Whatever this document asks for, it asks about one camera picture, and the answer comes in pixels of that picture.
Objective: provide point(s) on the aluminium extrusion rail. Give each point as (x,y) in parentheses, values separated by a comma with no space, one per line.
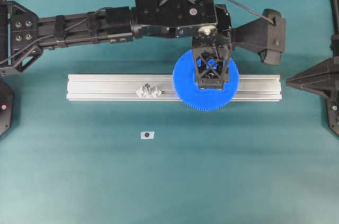
(122,87)

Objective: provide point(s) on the left steel shaft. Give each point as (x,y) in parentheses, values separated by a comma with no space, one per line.
(147,89)

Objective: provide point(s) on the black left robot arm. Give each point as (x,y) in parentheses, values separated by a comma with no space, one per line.
(25,36)

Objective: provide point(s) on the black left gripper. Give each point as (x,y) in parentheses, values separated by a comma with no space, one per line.
(181,19)

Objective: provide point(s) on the grey left shaft bracket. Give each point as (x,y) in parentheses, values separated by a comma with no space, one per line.
(155,93)

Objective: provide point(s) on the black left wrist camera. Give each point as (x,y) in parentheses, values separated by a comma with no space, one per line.
(266,39)

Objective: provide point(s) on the black right frame post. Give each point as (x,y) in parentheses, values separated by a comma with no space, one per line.
(334,38)

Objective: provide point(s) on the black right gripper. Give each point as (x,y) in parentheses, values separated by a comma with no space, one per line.
(327,67)

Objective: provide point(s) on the large blue plastic gear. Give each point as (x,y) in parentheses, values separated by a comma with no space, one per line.
(202,99)

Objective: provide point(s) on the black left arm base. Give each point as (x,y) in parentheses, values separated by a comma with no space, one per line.
(6,104)

